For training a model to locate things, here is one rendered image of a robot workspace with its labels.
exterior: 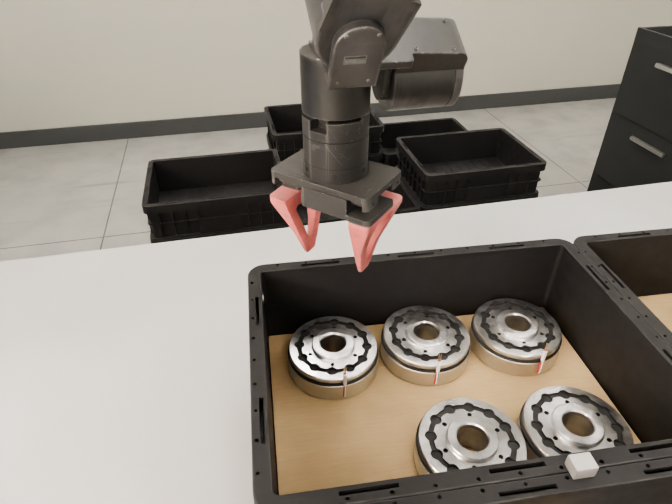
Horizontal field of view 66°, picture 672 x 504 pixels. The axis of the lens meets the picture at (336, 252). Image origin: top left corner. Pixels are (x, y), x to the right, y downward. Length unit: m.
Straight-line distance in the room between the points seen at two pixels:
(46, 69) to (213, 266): 2.62
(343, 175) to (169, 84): 3.02
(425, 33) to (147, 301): 0.69
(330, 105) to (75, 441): 0.56
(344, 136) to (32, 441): 0.59
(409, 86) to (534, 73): 3.65
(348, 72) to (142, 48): 3.04
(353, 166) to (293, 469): 0.30
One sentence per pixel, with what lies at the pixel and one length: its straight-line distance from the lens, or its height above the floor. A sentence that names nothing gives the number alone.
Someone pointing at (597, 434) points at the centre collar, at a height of 0.87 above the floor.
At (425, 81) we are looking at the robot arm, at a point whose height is 1.17.
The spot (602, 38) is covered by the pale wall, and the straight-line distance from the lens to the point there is 4.29.
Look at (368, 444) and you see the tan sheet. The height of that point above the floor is 0.83.
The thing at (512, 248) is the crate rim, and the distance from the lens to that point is 0.67.
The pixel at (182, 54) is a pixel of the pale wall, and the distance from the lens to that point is 3.38.
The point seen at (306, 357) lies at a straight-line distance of 0.60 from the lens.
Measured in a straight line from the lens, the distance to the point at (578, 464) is 0.45.
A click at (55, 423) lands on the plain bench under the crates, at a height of 0.70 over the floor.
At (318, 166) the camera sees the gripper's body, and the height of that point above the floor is 1.10.
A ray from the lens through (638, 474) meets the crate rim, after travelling 0.48.
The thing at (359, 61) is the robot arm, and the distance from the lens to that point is 0.37.
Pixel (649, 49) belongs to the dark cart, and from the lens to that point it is 2.12.
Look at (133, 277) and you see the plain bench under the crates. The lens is 1.03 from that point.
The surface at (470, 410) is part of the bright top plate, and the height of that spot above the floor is 0.86.
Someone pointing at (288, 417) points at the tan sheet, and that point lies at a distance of 0.58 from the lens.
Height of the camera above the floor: 1.29
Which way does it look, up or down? 35 degrees down
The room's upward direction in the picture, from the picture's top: straight up
